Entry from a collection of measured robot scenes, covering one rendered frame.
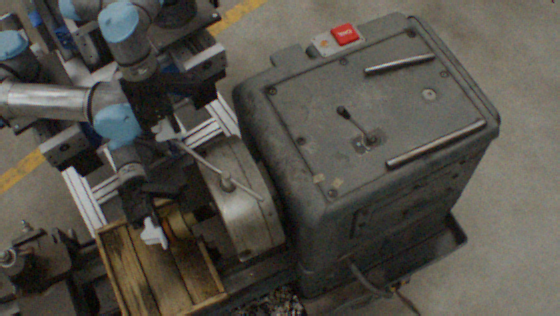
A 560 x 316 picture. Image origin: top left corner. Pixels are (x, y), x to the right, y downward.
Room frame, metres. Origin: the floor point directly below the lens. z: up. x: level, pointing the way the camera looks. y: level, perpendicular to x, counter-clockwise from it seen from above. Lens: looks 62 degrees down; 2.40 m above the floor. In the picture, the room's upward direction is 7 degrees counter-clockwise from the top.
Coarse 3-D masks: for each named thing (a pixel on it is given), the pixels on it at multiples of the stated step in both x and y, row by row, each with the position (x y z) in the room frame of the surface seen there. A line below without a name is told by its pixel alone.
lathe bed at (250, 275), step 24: (96, 264) 0.53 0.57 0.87; (216, 264) 0.50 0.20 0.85; (240, 264) 0.50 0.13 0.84; (264, 264) 0.48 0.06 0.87; (288, 264) 0.47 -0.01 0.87; (96, 288) 0.46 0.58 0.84; (240, 288) 0.42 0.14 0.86; (264, 288) 0.45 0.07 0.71; (0, 312) 0.40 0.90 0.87; (120, 312) 0.38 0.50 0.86; (216, 312) 0.39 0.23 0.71
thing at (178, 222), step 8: (176, 208) 0.58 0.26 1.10; (168, 216) 0.56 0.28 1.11; (176, 216) 0.55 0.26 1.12; (184, 216) 0.56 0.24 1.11; (192, 216) 0.55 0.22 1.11; (160, 224) 0.54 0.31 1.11; (168, 224) 0.54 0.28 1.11; (176, 224) 0.53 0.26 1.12; (184, 224) 0.53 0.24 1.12; (192, 224) 0.54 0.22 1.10; (168, 232) 0.52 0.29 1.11; (176, 232) 0.52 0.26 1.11; (184, 232) 0.52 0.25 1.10; (192, 232) 0.53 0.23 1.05; (168, 240) 0.50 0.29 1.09; (176, 240) 0.51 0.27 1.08
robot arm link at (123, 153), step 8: (112, 144) 0.80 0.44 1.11; (120, 144) 0.79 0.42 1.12; (128, 144) 0.79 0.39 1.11; (112, 152) 0.78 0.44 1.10; (120, 152) 0.77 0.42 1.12; (128, 152) 0.77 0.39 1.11; (136, 152) 0.78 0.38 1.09; (120, 160) 0.74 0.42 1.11; (128, 160) 0.74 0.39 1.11; (136, 160) 0.74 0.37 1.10; (120, 168) 0.72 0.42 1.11
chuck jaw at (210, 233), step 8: (216, 216) 0.55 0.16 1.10; (200, 224) 0.53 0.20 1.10; (208, 224) 0.53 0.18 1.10; (216, 224) 0.53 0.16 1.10; (200, 232) 0.51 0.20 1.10; (208, 232) 0.51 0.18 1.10; (216, 232) 0.50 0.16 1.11; (224, 232) 0.50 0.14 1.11; (200, 240) 0.50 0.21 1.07; (208, 240) 0.48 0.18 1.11; (216, 240) 0.48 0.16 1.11; (224, 240) 0.48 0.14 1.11; (224, 248) 0.46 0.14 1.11; (232, 248) 0.46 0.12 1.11; (224, 256) 0.44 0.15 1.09; (240, 256) 0.44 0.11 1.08
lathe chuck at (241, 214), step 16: (224, 144) 0.69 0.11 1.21; (208, 160) 0.64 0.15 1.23; (224, 160) 0.64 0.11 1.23; (208, 176) 0.60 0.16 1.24; (240, 176) 0.59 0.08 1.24; (224, 192) 0.55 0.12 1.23; (240, 192) 0.55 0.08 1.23; (224, 208) 0.52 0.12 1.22; (240, 208) 0.52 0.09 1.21; (256, 208) 0.52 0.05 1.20; (224, 224) 0.51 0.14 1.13; (240, 224) 0.49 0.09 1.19; (256, 224) 0.49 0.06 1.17; (240, 240) 0.46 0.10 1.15; (256, 240) 0.46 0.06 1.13
